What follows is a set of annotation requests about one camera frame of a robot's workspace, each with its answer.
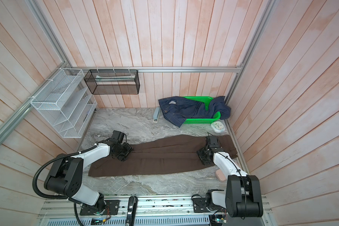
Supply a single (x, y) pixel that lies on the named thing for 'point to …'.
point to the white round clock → (218, 126)
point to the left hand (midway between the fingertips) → (132, 154)
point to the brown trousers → (160, 155)
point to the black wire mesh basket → (113, 81)
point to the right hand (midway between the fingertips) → (198, 153)
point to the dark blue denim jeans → (178, 109)
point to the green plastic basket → (206, 100)
